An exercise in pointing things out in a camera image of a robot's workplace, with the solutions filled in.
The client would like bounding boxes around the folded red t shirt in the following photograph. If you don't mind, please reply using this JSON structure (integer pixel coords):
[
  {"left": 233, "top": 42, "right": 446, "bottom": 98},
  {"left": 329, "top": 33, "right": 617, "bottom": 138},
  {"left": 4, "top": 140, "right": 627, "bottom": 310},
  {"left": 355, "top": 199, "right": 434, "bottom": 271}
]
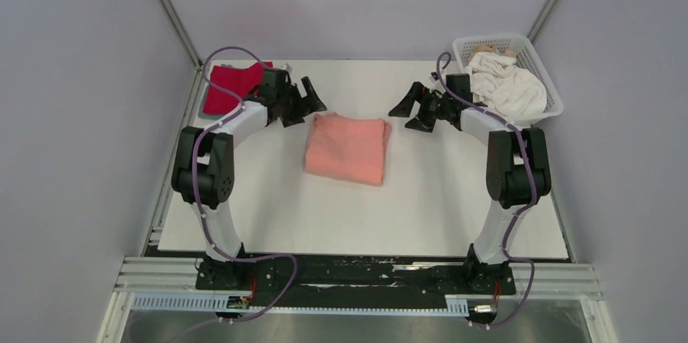
[{"left": 200, "top": 62, "right": 273, "bottom": 117}]

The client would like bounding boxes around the beige garment in basket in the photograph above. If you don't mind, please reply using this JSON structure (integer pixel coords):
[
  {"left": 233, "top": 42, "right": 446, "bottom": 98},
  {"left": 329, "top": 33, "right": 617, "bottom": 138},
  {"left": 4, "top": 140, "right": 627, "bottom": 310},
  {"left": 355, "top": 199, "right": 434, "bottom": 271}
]
[{"left": 469, "top": 44, "right": 518, "bottom": 60}]

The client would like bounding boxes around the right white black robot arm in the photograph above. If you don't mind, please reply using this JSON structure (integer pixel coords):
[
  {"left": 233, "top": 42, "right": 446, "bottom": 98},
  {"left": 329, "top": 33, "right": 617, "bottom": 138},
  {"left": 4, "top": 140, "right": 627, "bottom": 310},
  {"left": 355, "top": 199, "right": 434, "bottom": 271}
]
[{"left": 388, "top": 74, "right": 552, "bottom": 294}]

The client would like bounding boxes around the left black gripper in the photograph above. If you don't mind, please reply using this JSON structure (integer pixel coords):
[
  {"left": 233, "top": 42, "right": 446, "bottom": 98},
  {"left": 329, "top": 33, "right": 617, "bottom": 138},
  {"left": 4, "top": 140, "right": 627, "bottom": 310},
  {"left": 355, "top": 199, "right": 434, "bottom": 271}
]
[{"left": 278, "top": 77, "right": 328, "bottom": 128}]

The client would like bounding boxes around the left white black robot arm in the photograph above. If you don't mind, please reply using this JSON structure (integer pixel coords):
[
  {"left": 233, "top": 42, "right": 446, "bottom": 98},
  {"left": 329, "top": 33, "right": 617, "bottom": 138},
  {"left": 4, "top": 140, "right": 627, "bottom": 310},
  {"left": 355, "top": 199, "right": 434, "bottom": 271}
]
[{"left": 171, "top": 68, "right": 327, "bottom": 289}]

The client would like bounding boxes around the crumpled white t shirt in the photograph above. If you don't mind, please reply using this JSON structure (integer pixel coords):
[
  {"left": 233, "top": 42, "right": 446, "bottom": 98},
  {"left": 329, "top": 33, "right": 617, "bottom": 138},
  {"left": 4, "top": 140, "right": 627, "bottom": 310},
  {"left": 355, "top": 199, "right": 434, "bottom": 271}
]
[{"left": 466, "top": 51, "right": 547, "bottom": 117}]

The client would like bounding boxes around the folded grey blue t shirt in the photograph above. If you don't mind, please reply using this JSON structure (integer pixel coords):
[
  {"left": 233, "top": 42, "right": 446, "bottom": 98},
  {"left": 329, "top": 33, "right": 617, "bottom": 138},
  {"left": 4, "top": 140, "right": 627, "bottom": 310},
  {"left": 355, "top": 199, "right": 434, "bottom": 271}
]
[{"left": 200, "top": 65, "right": 239, "bottom": 118}]

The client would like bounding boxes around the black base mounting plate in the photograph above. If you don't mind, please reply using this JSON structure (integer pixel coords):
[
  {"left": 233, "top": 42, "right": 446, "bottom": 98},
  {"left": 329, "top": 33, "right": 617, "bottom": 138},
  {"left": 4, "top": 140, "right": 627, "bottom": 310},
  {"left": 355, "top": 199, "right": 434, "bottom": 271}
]
[{"left": 186, "top": 251, "right": 521, "bottom": 310}]

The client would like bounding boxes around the white plastic laundry basket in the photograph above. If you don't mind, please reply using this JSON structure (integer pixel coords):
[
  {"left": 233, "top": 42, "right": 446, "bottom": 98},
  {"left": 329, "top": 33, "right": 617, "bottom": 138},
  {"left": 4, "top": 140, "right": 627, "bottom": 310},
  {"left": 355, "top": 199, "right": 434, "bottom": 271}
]
[{"left": 452, "top": 34, "right": 564, "bottom": 126}]

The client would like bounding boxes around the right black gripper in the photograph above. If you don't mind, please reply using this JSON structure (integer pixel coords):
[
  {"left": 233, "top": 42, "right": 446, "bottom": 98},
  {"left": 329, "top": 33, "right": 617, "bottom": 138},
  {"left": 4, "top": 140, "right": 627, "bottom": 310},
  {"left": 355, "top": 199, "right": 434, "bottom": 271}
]
[{"left": 389, "top": 82, "right": 452, "bottom": 133}]

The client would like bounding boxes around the salmon pink t shirt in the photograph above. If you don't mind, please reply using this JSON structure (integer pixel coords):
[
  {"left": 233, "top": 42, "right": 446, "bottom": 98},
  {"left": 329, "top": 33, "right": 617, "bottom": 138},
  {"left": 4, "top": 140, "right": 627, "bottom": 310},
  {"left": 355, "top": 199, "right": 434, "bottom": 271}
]
[{"left": 304, "top": 113, "right": 392, "bottom": 187}]

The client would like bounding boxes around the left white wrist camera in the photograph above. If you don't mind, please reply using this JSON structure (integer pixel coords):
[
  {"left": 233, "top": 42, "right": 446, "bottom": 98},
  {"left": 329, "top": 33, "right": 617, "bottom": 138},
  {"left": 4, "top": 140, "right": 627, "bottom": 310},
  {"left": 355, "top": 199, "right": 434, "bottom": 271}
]
[{"left": 279, "top": 63, "right": 292, "bottom": 75}]

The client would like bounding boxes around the white slotted cable duct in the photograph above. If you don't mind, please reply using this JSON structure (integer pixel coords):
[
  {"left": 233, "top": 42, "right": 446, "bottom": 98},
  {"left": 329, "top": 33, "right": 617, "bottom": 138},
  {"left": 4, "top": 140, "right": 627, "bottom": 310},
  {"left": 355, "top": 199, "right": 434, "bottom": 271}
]
[{"left": 128, "top": 295, "right": 470, "bottom": 318}]

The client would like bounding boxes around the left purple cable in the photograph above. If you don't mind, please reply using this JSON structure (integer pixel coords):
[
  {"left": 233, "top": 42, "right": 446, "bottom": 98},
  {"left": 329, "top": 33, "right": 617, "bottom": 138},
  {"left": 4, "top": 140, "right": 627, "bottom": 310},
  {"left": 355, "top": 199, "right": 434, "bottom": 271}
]
[{"left": 190, "top": 45, "right": 299, "bottom": 325}]

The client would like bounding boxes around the aluminium frame rail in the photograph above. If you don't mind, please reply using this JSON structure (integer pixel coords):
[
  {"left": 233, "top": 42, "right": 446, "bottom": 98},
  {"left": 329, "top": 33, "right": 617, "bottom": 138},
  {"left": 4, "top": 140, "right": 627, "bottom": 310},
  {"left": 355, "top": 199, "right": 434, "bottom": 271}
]
[{"left": 96, "top": 257, "right": 618, "bottom": 342}]

